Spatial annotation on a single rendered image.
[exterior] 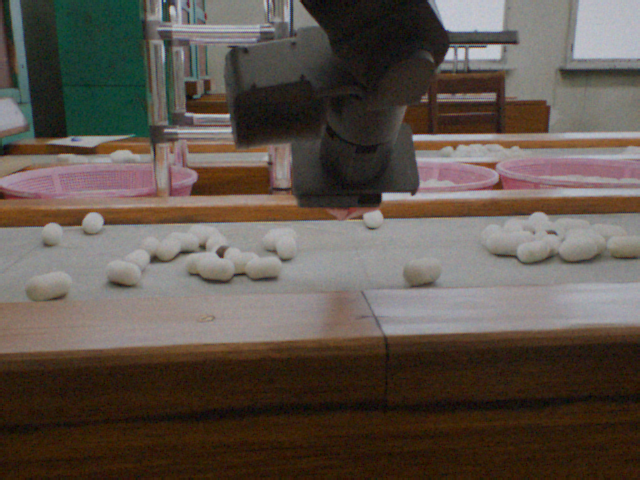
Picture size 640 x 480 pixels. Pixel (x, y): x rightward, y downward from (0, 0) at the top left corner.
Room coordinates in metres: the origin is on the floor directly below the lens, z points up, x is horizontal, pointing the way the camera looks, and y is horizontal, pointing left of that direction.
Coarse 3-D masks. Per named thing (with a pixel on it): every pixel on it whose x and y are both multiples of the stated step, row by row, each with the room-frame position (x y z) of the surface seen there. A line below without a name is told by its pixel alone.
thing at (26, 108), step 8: (24, 104) 1.56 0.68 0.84; (24, 112) 1.55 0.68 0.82; (32, 120) 1.60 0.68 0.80; (32, 128) 1.60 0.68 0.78; (8, 136) 1.43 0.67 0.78; (16, 136) 1.48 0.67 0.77; (24, 136) 1.53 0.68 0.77; (32, 136) 1.59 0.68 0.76; (0, 144) 1.39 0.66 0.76; (0, 152) 1.39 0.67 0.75
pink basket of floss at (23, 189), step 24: (48, 168) 1.01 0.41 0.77; (72, 168) 1.03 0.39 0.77; (96, 168) 1.05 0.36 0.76; (120, 168) 1.06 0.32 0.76; (144, 168) 1.05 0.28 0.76; (24, 192) 0.81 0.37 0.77; (48, 192) 0.99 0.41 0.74; (96, 192) 0.81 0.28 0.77; (120, 192) 0.81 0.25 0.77; (144, 192) 0.83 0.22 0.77
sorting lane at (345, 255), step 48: (0, 240) 0.68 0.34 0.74; (96, 240) 0.68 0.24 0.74; (240, 240) 0.68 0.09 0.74; (336, 240) 0.68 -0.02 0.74; (384, 240) 0.68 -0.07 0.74; (432, 240) 0.68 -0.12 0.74; (0, 288) 0.52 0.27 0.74; (96, 288) 0.52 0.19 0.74; (144, 288) 0.52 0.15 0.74; (192, 288) 0.52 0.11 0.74; (240, 288) 0.52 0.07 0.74; (288, 288) 0.52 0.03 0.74; (336, 288) 0.52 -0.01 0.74; (384, 288) 0.52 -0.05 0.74
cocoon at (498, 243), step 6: (492, 234) 0.63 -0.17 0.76; (498, 234) 0.62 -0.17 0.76; (504, 234) 0.62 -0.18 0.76; (510, 234) 0.62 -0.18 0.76; (516, 234) 0.62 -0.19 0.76; (492, 240) 0.62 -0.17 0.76; (498, 240) 0.62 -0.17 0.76; (504, 240) 0.62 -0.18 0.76; (510, 240) 0.62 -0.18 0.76; (516, 240) 0.62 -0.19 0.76; (522, 240) 0.62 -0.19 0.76; (492, 246) 0.62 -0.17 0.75; (498, 246) 0.62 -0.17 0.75; (504, 246) 0.62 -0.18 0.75; (510, 246) 0.62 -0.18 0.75; (516, 246) 0.61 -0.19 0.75; (492, 252) 0.62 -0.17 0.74; (498, 252) 0.62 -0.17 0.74; (504, 252) 0.62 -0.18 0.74; (510, 252) 0.62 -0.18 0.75; (516, 252) 0.62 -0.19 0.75
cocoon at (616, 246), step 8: (616, 240) 0.61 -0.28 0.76; (624, 240) 0.61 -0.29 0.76; (632, 240) 0.61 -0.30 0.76; (608, 248) 0.62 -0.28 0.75; (616, 248) 0.61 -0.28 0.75; (624, 248) 0.61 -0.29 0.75; (632, 248) 0.61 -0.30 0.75; (616, 256) 0.61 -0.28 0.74; (624, 256) 0.61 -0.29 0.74; (632, 256) 0.61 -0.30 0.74
